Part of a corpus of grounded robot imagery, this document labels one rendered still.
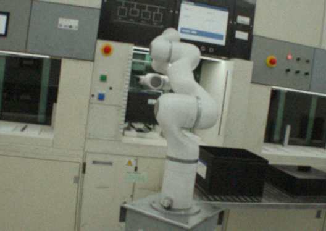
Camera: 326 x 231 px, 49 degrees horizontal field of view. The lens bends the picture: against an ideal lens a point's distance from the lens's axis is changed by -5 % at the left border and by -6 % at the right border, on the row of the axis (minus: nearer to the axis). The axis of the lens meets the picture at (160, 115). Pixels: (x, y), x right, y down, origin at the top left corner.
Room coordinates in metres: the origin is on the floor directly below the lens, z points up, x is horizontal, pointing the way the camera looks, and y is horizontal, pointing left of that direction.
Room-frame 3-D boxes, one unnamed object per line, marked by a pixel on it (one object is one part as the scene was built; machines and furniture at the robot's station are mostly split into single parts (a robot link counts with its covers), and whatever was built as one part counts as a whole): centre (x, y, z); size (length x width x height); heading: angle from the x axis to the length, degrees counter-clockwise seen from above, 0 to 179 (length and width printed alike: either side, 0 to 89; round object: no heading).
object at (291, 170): (1.83, -0.78, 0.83); 0.29 x 0.29 x 0.13; 16
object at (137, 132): (2.33, 0.12, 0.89); 0.22 x 0.21 x 0.04; 13
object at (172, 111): (1.35, -0.07, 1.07); 0.19 x 0.12 x 0.24; 103
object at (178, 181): (1.36, -0.10, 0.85); 0.19 x 0.19 x 0.18
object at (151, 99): (2.32, 0.12, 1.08); 0.24 x 0.20 x 0.32; 103
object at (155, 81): (2.08, 0.06, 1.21); 0.13 x 0.09 x 0.08; 13
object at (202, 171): (1.73, -0.35, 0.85); 0.28 x 0.28 x 0.17; 13
